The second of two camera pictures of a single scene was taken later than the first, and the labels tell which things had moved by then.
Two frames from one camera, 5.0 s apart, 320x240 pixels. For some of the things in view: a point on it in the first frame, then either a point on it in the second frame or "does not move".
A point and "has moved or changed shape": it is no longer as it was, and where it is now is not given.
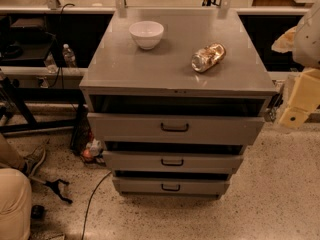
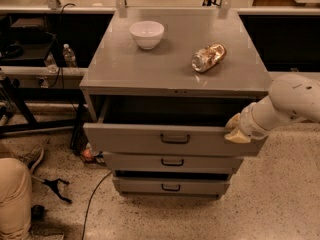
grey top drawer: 113,128 has moved or changed shape
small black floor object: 37,211 does not move
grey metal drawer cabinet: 165,128 does not move
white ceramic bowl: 146,34 does not move
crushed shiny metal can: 208,57 does not move
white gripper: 308,42 to 247,123
